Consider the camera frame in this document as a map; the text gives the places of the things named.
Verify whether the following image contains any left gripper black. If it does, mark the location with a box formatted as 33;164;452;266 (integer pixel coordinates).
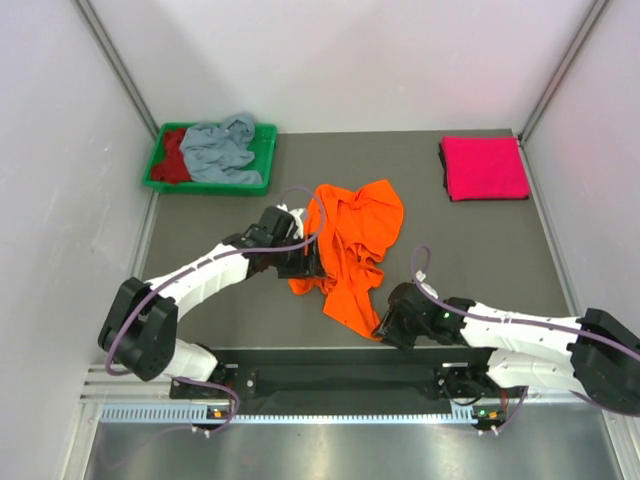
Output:
271;233;326;279

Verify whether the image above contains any orange t shirt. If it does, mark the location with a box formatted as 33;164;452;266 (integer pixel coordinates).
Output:
289;179;404;340

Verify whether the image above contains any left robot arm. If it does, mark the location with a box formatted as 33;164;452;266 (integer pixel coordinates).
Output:
98;204;325;397

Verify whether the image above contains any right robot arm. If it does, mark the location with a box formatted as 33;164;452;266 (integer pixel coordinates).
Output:
372;282;639;416

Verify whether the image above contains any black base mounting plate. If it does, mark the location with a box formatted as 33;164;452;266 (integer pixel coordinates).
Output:
168;347;526;404

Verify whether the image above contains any green plastic bin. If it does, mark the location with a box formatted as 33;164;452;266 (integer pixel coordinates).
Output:
141;122;278;197

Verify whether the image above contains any grey-blue t shirt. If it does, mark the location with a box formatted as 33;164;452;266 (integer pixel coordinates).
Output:
180;113;263;185

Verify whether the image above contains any dark red t shirt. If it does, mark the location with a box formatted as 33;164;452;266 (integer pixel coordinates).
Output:
151;128;191;185

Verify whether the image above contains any folded pink t shirt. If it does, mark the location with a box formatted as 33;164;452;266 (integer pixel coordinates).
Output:
439;135;532;202

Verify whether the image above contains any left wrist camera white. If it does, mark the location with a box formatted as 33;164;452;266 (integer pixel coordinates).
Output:
276;203;307;240

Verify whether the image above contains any aluminium front rail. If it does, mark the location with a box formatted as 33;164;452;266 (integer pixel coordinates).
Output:
80;364;171;402

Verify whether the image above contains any slotted cable duct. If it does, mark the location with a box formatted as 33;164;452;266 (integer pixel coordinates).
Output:
100;404;503;426

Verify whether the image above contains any aluminium corner post left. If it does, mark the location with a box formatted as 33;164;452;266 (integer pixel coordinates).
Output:
71;0;159;138

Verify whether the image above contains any aluminium corner post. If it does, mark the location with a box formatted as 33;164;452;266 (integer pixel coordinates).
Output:
71;0;159;138
517;0;612;143

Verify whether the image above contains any aluminium corner post right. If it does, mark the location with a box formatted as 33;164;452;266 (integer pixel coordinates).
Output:
517;0;612;143

